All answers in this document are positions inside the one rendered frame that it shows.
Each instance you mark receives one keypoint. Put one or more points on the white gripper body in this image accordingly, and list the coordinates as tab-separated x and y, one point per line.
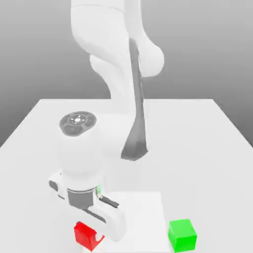
115	223

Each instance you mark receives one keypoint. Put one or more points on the small red cube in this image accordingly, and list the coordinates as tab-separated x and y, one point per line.
84	235

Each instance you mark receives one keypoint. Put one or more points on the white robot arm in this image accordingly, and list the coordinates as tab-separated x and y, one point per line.
118	83

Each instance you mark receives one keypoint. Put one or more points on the small green cube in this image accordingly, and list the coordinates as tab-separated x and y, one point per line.
182	235

